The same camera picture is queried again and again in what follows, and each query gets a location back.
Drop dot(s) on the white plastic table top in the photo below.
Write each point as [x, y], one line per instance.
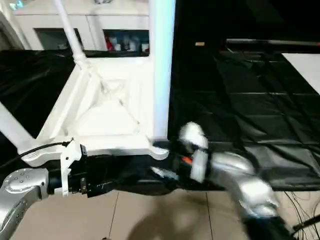
[100, 112]

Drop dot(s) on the white tapered table leg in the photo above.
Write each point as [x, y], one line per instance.
[70, 32]
[15, 127]
[162, 75]

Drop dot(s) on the black work mat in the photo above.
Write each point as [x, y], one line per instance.
[250, 112]

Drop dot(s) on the small white jar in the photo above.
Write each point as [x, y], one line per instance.
[144, 47]
[117, 47]

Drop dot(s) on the small tan object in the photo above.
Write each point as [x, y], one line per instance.
[200, 44]

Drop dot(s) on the red bottle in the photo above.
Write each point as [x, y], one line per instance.
[110, 44]

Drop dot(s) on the black stand pole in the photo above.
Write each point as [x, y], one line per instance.
[307, 223]

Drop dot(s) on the white sideboard cabinet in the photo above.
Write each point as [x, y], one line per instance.
[100, 21]

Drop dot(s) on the dark metal bar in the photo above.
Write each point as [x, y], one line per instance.
[275, 42]

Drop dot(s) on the white flat board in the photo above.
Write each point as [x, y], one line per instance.
[305, 70]

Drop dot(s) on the dark bag of items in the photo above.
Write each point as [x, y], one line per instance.
[101, 1]

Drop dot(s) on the teal white plastic object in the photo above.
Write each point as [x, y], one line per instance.
[17, 5]

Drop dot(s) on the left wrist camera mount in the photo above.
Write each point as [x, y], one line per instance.
[70, 155]

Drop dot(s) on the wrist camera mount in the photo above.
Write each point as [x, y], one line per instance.
[70, 155]
[197, 135]

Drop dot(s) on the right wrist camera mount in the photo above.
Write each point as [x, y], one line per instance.
[197, 135]

